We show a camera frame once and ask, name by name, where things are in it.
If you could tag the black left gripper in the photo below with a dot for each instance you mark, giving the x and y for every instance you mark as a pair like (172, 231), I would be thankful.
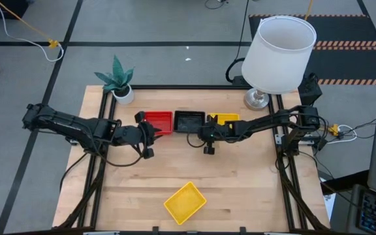
(132, 135)

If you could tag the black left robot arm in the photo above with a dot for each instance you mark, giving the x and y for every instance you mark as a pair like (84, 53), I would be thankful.
(77, 125)

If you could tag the black box device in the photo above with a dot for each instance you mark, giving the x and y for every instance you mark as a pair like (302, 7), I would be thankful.
(309, 93)

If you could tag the black power strip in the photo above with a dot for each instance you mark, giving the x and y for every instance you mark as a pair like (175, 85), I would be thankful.
(240, 81)

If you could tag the black mat orange hazard stripes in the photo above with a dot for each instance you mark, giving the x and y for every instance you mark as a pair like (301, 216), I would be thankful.
(338, 31)

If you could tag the potted snake plant white pot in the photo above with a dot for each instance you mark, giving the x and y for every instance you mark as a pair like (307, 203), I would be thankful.
(123, 96)

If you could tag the red slotted plastic basket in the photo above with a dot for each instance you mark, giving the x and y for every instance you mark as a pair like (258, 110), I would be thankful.
(160, 121)

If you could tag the yellow plug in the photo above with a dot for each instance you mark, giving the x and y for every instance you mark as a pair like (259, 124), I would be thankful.
(334, 129)

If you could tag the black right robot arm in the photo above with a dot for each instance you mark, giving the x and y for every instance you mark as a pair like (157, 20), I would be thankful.
(266, 122)

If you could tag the table lamp white shade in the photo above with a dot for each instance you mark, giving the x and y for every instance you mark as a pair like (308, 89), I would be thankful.
(277, 55)

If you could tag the black slotted plastic basket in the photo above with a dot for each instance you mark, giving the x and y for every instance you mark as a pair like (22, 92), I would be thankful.
(189, 122)

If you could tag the yellow slotted plastic basket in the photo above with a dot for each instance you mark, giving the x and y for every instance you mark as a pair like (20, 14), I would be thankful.
(184, 203)
(227, 117)

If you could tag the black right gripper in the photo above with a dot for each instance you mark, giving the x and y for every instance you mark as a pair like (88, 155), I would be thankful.
(220, 132)

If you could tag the black aluminium table frame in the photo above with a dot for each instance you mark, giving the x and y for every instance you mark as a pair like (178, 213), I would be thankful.
(188, 87)

